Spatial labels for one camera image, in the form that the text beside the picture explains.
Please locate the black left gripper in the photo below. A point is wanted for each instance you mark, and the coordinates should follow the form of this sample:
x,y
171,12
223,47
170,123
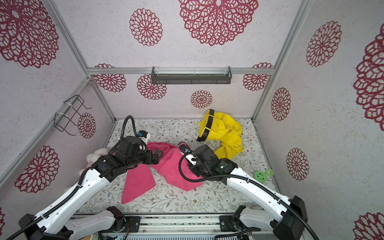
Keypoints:
x,y
156,158

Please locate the pink trousers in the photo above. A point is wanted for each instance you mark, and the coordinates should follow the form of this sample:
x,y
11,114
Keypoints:
x,y
140,180

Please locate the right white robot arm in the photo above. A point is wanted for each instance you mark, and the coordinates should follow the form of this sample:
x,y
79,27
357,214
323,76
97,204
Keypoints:
x,y
285,217

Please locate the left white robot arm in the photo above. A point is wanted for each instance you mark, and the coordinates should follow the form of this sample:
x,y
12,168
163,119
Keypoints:
x,y
55,221

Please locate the yellow trousers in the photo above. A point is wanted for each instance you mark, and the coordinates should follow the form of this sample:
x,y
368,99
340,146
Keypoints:
x,y
228,131

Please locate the green plastic toy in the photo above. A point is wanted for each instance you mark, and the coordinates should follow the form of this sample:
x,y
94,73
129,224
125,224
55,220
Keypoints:
x,y
263,176

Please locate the white plush toy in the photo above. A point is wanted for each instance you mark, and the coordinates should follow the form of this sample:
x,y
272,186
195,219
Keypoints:
x,y
92,158

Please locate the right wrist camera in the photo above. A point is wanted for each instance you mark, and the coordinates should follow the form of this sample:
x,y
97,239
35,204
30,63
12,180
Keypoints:
x,y
191,158

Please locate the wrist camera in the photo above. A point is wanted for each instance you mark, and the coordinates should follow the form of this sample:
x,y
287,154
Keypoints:
x,y
144,136
191,158

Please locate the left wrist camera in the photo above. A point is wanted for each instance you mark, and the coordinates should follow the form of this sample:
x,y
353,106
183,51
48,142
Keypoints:
x,y
144,136

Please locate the metal base rail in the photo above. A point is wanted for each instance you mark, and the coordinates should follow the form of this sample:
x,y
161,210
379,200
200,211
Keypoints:
x,y
174,226

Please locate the black wall shelf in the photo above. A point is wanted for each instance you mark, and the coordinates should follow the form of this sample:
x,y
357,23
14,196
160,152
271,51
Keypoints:
x,y
193,76

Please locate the black wire wall rack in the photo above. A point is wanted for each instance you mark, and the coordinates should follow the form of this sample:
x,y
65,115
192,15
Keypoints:
x,y
63,119

